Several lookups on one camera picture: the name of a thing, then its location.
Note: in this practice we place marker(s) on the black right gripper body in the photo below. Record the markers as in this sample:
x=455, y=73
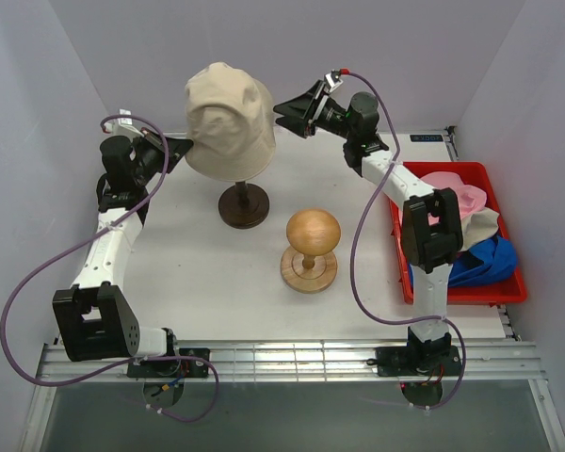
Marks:
x=314, y=111

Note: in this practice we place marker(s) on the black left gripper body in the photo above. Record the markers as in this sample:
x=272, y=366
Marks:
x=159, y=147

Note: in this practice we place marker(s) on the beige bucket hat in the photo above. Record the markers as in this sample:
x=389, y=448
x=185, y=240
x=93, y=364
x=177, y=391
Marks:
x=230, y=119

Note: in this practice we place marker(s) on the pink bucket hat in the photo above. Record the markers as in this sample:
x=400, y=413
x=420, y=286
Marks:
x=471, y=199

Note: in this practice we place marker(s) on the cream bucket hat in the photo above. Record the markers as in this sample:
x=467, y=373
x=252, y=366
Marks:
x=478, y=227

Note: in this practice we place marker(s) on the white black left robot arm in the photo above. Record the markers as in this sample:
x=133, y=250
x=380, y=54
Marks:
x=94, y=318

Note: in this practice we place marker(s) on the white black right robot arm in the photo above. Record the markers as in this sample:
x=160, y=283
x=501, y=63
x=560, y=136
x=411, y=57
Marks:
x=430, y=230

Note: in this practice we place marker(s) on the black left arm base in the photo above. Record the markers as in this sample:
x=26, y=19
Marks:
x=183, y=363

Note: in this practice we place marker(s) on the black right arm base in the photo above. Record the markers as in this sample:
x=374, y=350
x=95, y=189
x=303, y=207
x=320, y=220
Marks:
x=399, y=362

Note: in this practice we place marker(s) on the cream mannequin head stand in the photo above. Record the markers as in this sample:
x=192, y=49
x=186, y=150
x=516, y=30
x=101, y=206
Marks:
x=243, y=205

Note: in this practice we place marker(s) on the light wooden hat stand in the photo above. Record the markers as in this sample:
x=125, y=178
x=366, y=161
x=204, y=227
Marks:
x=309, y=264

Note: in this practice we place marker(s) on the blue hat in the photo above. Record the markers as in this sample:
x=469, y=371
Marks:
x=489, y=263

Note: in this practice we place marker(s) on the red plastic bin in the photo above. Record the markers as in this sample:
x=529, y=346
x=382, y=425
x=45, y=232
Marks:
x=510, y=289

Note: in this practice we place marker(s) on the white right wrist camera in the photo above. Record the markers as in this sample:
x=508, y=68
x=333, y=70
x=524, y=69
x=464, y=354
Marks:
x=333, y=79

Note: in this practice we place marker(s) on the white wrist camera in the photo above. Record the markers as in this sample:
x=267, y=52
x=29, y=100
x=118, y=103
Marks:
x=333, y=79
x=121, y=126

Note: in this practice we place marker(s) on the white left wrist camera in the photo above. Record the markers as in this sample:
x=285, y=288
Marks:
x=121, y=126

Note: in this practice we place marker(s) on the aluminium front rail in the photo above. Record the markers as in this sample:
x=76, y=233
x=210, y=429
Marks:
x=313, y=361

